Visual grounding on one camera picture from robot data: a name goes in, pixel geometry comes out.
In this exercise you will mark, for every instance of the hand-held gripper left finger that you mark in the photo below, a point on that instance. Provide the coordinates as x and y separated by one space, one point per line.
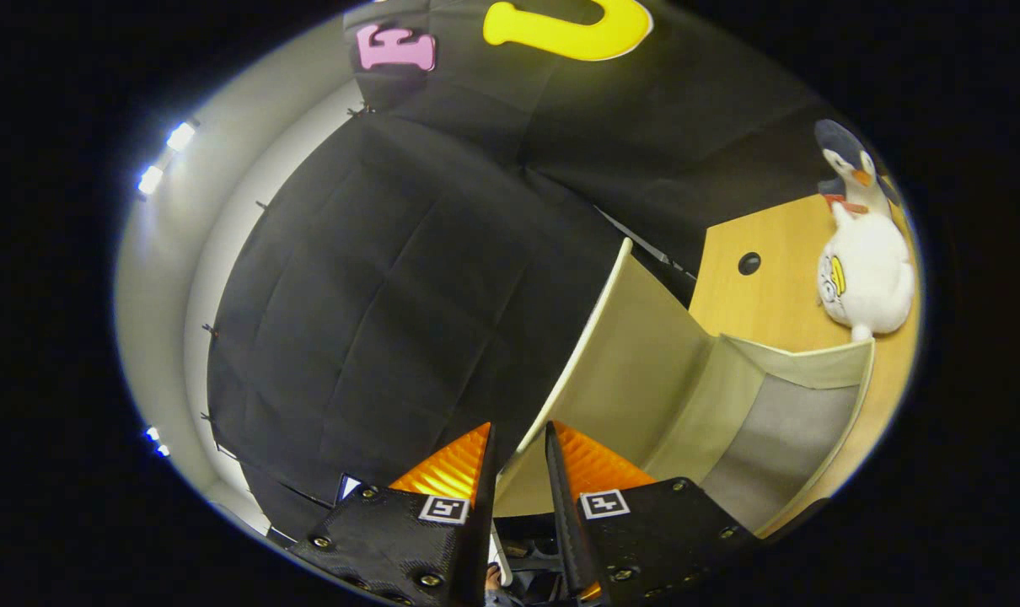
480 539

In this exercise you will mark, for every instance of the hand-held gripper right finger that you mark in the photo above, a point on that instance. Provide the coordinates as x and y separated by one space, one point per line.
571 539

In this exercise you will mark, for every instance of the beige fabric storage box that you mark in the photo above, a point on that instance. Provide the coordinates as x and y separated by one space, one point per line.
645 379

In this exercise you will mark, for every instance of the white plush toy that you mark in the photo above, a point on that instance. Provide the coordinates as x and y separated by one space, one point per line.
868 270

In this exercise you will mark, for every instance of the penguin plush toy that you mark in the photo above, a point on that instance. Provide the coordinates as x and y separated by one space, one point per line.
847 156

